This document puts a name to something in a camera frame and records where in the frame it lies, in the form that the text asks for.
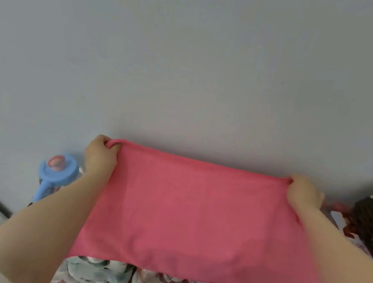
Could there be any person's left hand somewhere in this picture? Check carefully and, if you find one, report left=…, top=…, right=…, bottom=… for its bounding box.
left=79, top=132, right=124, bottom=189

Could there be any person's right hand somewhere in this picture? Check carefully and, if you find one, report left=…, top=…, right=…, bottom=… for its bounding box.
left=280, top=172, right=328, bottom=222

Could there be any pink towel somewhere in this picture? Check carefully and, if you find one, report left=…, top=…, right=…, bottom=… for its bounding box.
left=64, top=133, right=344, bottom=283

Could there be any person's left forearm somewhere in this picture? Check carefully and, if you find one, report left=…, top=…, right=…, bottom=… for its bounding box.
left=0, top=152, right=115, bottom=283

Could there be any blue lidded water jug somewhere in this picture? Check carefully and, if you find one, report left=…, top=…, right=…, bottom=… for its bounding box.
left=31, top=150, right=82, bottom=211

